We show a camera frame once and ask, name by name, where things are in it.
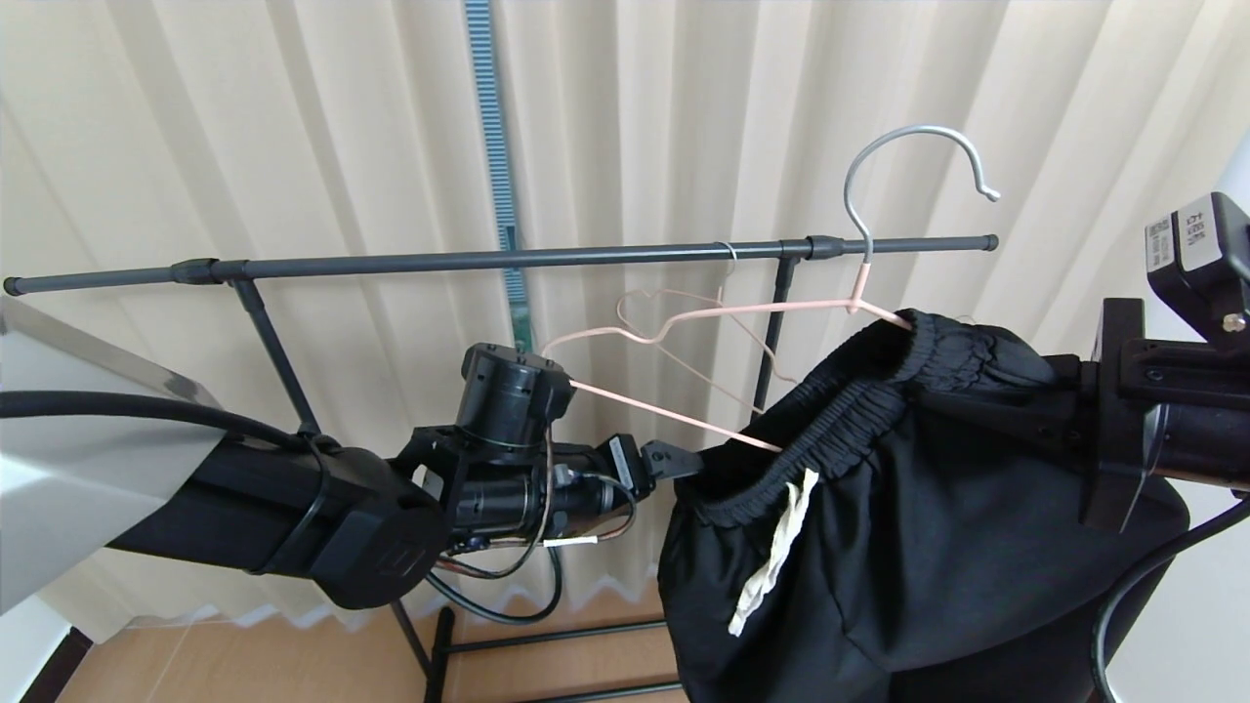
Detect pink clothes hanger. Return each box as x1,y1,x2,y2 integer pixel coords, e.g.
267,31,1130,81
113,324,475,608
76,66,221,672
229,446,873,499
540,125,1002,453
617,242,782,413

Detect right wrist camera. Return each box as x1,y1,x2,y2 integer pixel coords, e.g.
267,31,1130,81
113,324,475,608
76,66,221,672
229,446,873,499
1145,192,1250,338

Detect black garment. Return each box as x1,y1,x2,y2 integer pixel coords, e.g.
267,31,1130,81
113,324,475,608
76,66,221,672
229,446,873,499
657,310,1190,703

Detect black clothes rack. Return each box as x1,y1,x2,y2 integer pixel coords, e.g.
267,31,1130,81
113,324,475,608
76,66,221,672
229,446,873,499
3,232,999,703

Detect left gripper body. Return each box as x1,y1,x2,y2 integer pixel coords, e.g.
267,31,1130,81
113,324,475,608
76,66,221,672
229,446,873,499
454,444,638,543

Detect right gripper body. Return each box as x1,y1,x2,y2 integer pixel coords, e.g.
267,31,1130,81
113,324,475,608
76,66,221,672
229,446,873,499
1079,298,1250,533

